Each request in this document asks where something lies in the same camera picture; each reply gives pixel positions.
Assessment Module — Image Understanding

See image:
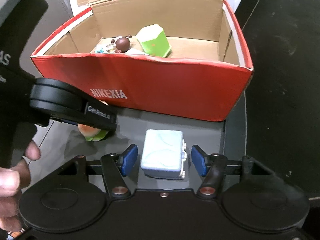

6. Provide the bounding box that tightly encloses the person left hand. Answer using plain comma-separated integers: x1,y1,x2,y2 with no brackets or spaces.
0,140,42,232

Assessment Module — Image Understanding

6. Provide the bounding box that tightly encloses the brown round figurine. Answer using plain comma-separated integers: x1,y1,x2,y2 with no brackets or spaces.
111,35,132,53

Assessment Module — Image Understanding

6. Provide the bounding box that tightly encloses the plush hamburger toy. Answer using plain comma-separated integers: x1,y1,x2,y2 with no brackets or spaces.
77,100,113,142

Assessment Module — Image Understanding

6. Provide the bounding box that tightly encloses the white power adapter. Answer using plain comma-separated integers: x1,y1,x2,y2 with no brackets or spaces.
125,48,148,55

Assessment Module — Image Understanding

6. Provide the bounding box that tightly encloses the green hexagonal container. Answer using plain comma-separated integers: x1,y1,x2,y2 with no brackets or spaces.
136,24,171,57

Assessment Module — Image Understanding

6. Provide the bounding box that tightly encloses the light purple suitcase toy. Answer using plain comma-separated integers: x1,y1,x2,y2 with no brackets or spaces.
140,129,188,180

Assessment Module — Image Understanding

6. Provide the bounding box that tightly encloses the red cardboard shoe box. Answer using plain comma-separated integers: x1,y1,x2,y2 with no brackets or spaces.
31,0,254,121

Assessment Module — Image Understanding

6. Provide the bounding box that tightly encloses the red blue crab figurine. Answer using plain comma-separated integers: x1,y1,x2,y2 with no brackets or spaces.
94,43,117,54

